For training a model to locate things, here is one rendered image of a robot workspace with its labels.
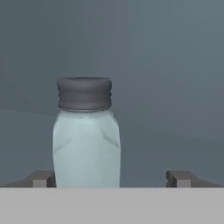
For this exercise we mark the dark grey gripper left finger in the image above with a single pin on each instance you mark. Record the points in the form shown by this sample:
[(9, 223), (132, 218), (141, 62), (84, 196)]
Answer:
[(40, 178)]

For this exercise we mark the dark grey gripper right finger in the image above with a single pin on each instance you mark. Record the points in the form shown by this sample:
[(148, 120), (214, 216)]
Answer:
[(180, 178)]

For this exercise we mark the white shaker with grey cap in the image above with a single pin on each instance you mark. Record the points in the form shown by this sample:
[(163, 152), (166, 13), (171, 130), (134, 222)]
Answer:
[(86, 145)]

